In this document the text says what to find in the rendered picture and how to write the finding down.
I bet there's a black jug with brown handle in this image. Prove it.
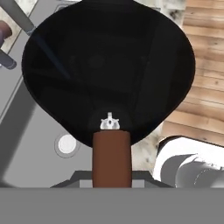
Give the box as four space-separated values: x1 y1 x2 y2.
21 0 196 189

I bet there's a dark grey faucet spout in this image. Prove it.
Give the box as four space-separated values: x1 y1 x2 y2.
3 0 37 36

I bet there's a dark grey faucet lever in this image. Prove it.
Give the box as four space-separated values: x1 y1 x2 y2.
0 50 18 71

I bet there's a grey sink basin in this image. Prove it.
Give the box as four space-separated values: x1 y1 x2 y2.
0 0 95 189

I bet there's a brown cylinder object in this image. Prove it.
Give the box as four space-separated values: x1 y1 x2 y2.
0 20 13 41

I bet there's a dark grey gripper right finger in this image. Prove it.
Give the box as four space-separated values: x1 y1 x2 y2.
129 170 175 189

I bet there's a white sink drain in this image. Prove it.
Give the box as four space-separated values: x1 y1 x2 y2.
53 132 81 158

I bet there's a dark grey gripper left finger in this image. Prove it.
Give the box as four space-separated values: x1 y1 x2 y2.
50 170 95 189

